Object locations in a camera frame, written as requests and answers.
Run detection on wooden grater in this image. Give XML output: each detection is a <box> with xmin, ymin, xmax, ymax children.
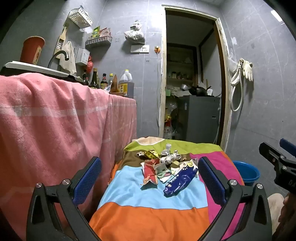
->
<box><xmin>54</xmin><ymin>27</ymin><xmax>67</xmax><ymax>56</ymax></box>

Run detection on bunch of seasoning packets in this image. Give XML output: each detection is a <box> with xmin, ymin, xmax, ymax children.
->
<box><xmin>91</xmin><ymin>25</ymin><xmax>111</xmax><ymax>39</ymax></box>

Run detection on white hose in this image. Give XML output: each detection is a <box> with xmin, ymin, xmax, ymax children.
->
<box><xmin>230</xmin><ymin>59</ymin><xmax>245</xmax><ymax>112</ymax></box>

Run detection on white rubber gloves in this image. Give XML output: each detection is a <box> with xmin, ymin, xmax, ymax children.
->
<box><xmin>243</xmin><ymin>60</ymin><xmax>254</xmax><ymax>81</ymax></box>

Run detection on plastic bag with bottles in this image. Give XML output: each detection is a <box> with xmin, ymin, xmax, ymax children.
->
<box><xmin>163</xmin><ymin>102</ymin><xmax>178</xmax><ymax>139</ymax></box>

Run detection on brown pyramid carton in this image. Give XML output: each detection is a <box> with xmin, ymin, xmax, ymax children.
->
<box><xmin>109</xmin><ymin>74</ymin><xmax>121</xmax><ymax>94</ymax></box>

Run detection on white plastic basket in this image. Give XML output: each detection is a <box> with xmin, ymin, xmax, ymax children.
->
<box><xmin>68</xmin><ymin>8</ymin><xmax>93</xmax><ymax>29</ymax></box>

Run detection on black wok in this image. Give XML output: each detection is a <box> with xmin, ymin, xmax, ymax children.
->
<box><xmin>188</xmin><ymin>85</ymin><xmax>212</xmax><ymax>96</ymax></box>

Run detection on thin white cable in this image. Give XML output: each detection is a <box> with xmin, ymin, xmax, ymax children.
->
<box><xmin>156</xmin><ymin>53</ymin><xmax>163</xmax><ymax>139</ymax></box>

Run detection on white sink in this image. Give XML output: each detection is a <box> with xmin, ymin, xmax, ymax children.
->
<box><xmin>5</xmin><ymin>61</ymin><xmax>84</xmax><ymax>82</ymax></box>

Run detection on pink striped cloth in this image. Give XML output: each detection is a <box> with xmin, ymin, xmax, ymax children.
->
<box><xmin>0</xmin><ymin>73</ymin><xmax>137</xmax><ymax>240</ymax></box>

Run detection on green white paper scrap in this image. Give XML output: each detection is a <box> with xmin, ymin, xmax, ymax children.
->
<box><xmin>157</xmin><ymin>163</ymin><xmax>176</xmax><ymax>183</ymax></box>

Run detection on red paper wrapper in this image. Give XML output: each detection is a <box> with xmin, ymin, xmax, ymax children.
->
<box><xmin>141</xmin><ymin>159</ymin><xmax>166</xmax><ymax>186</ymax></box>

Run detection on person's right hand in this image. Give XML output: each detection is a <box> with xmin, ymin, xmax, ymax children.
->
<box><xmin>279</xmin><ymin>193</ymin><xmax>296</xmax><ymax>233</ymax></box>

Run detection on black faucet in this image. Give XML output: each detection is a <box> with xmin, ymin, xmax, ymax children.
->
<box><xmin>47</xmin><ymin>50</ymin><xmax>70</xmax><ymax>69</ymax></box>

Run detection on clear plastic bag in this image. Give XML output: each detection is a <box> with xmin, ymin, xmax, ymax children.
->
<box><xmin>228</xmin><ymin>54</ymin><xmax>238</xmax><ymax>72</ymax></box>

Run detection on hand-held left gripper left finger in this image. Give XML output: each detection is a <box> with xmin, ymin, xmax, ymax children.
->
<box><xmin>26</xmin><ymin>156</ymin><xmax>102</xmax><ymax>241</ymax></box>

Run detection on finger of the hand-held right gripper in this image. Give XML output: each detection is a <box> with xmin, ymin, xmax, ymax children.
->
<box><xmin>279</xmin><ymin>138</ymin><xmax>296</xmax><ymax>160</ymax></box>
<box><xmin>259</xmin><ymin>142</ymin><xmax>285</xmax><ymax>163</ymax></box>

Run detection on white yellow-print wrapper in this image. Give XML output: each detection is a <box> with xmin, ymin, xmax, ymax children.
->
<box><xmin>183</xmin><ymin>159</ymin><xmax>198</xmax><ymax>170</ymax></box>

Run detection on blue snack packet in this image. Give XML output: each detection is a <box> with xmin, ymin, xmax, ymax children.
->
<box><xmin>163</xmin><ymin>166</ymin><xmax>199</xmax><ymax>198</ymax></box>

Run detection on wooden shelf unit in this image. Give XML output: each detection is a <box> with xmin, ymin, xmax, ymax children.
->
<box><xmin>166</xmin><ymin>44</ymin><xmax>197</xmax><ymax>82</ymax></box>

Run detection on grey wall shelf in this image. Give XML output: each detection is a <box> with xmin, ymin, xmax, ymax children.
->
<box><xmin>85</xmin><ymin>36</ymin><xmax>113</xmax><ymax>49</ymax></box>

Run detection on white knotted plastic bag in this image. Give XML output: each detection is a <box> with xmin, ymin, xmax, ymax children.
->
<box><xmin>124</xmin><ymin>20</ymin><xmax>146</xmax><ymax>44</ymax></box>

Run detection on grey cabinet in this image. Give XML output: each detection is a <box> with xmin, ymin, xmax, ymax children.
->
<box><xmin>177</xmin><ymin>95</ymin><xmax>220</xmax><ymax>145</ymax></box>

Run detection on grey wall holder box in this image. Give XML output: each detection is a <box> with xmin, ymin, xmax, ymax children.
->
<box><xmin>75</xmin><ymin>47</ymin><xmax>90</xmax><ymax>66</ymax></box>

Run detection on large cooking oil jug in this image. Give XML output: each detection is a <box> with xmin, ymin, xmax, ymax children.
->
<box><xmin>118</xmin><ymin>70</ymin><xmax>134</xmax><ymax>98</ymax></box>

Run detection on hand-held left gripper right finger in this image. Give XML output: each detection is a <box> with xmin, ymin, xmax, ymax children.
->
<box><xmin>198</xmin><ymin>156</ymin><xmax>273</xmax><ymax>241</ymax></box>

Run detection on yellow wrapper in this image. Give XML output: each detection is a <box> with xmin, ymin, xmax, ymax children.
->
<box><xmin>144</xmin><ymin>150</ymin><xmax>159</xmax><ymax>160</ymax></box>

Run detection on colourful patchwork blanket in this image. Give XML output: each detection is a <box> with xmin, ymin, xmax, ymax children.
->
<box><xmin>89</xmin><ymin>137</ymin><xmax>246</xmax><ymax>241</ymax></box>

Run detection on dirty white rag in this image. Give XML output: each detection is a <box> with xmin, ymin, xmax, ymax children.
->
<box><xmin>60</xmin><ymin>41</ymin><xmax>77</xmax><ymax>76</ymax></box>

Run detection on red paper cup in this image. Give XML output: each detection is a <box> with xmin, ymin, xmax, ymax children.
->
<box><xmin>20</xmin><ymin>36</ymin><xmax>45</xmax><ymax>65</ymax></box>

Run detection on wooden door frame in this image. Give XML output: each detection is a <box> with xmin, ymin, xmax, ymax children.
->
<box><xmin>158</xmin><ymin>6</ymin><xmax>232</xmax><ymax>151</ymax></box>

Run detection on red-label dark sauce bottle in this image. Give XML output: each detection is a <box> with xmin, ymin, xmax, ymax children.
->
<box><xmin>100</xmin><ymin>73</ymin><xmax>108</xmax><ymax>91</ymax></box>

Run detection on blue plastic bucket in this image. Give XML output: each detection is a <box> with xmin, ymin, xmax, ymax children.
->
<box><xmin>232</xmin><ymin>161</ymin><xmax>260</xmax><ymax>187</ymax></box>

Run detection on wall socket panel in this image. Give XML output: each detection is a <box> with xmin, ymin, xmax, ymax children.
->
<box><xmin>131</xmin><ymin>45</ymin><xmax>149</xmax><ymax>54</ymax></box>

